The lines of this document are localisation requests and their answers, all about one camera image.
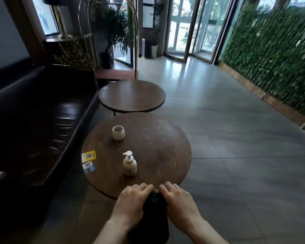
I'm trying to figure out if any small plant in white pot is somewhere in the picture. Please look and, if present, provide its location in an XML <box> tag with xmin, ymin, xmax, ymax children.
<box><xmin>150</xmin><ymin>2</ymin><xmax>162</xmax><ymax>59</ymax></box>

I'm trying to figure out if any blue code sticker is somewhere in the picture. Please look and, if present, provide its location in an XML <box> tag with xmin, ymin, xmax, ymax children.
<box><xmin>82</xmin><ymin>161</ymin><xmax>96</xmax><ymax>175</ymax></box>

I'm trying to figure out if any white pump soap bottle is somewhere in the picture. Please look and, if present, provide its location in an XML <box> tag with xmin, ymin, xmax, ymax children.
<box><xmin>122</xmin><ymin>150</ymin><xmax>137</xmax><ymax>176</ymax></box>

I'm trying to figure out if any yellow code sticker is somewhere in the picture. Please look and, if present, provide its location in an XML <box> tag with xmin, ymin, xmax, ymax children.
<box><xmin>81</xmin><ymin>150</ymin><xmax>96</xmax><ymax>163</ymax></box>

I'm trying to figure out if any person's left hand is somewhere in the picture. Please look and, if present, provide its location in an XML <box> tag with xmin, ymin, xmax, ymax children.
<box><xmin>110</xmin><ymin>183</ymin><xmax>155</xmax><ymax>230</ymax></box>

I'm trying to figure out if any potted bamboo palm plant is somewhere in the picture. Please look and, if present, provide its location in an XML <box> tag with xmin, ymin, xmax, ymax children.
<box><xmin>91</xmin><ymin>4</ymin><xmax>133</xmax><ymax>69</ymax></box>

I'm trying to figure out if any gold luggage cart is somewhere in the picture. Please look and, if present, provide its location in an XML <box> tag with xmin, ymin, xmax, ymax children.
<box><xmin>77</xmin><ymin>0</ymin><xmax>139</xmax><ymax>87</ymax></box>

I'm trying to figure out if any glass revolving door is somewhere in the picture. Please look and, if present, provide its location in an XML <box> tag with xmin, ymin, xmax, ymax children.
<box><xmin>164</xmin><ymin>0</ymin><xmax>235</xmax><ymax>63</ymax></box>

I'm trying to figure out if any green bamboo hedge wall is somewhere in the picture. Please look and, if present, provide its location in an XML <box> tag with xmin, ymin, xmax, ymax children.
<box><xmin>221</xmin><ymin>2</ymin><xmax>305</xmax><ymax>120</ymax></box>

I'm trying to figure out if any black bag with green tie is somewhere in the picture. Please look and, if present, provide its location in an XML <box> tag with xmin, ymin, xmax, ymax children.
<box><xmin>127</xmin><ymin>190</ymin><xmax>170</xmax><ymax>244</ymax></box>

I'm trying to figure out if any person's left forearm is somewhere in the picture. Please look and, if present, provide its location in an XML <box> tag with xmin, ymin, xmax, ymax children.
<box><xmin>93</xmin><ymin>218</ymin><xmax>130</xmax><ymax>244</ymax></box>

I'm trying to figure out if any person's right hand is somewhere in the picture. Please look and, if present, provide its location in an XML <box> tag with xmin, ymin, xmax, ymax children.
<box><xmin>159</xmin><ymin>181</ymin><xmax>202</xmax><ymax>231</ymax></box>

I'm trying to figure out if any round brown wooden table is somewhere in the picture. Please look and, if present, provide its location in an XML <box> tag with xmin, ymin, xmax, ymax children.
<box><xmin>81</xmin><ymin>113</ymin><xmax>192</xmax><ymax>200</ymax></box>
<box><xmin>98</xmin><ymin>80</ymin><xmax>166</xmax><ymax>116</ymax></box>

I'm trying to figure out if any person's right forearm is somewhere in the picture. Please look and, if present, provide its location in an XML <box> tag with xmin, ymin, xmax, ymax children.
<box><xmin>186</xmin><ymin>216</ymin><xmax>229</xmax><ymax>244</ymax></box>

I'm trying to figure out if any white ribbed ceramic cup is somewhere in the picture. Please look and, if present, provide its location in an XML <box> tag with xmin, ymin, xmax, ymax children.
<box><xmin>112</xmin><ymin>125</ymin><xmax>125</xmax><ymax>141</ymax></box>

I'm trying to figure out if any black leather bench sofa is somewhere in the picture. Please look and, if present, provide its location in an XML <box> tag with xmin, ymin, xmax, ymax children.
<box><xmin>0</xmin><ymin>57</ymin><xmax>100</xmax><ymax>226</ymax></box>

